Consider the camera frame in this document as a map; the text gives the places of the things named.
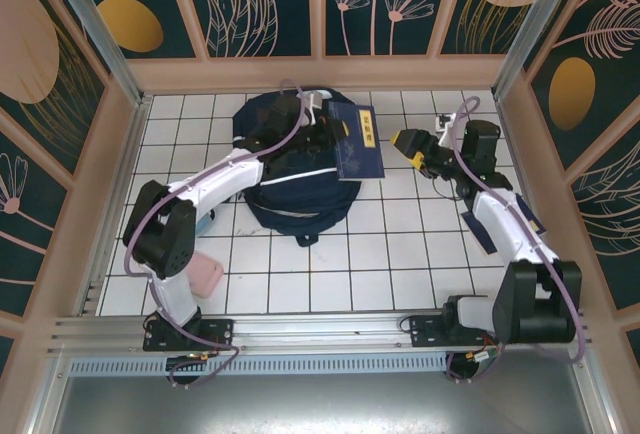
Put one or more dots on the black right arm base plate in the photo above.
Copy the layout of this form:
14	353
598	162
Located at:
425	331

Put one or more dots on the orange oval leaf wall panel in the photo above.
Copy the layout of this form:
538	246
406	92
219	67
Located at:
615	89

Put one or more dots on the grey metal sheet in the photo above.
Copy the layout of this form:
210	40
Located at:
320	409

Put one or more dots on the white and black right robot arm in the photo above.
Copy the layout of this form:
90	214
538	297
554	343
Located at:
505	229

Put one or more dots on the large pink circle wall panel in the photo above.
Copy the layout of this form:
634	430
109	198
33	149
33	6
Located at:
30	29

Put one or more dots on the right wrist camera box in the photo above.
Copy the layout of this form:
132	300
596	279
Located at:
442	121

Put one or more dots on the small pink flower wall panel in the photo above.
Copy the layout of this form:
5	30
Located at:
30	214

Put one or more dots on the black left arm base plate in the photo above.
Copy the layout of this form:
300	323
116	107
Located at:
220	331

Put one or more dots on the aluminium corner post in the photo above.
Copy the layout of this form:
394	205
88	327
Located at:
534	29
102	39

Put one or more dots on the pink leaf outline wall panel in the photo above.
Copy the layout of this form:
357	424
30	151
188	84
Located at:
610	204

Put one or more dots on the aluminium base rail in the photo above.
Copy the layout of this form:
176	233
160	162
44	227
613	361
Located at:
320	329

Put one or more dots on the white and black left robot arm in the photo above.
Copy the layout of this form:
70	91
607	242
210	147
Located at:
225	174

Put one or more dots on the orange circle leaf wall panel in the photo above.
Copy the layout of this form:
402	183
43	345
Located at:
295	14

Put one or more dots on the pink pencil case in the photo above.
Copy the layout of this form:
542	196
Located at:
207	276

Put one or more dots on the aluminium side rail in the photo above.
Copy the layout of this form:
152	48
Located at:
114	204

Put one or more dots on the navy blue backpack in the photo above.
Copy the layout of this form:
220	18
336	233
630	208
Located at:
300	199

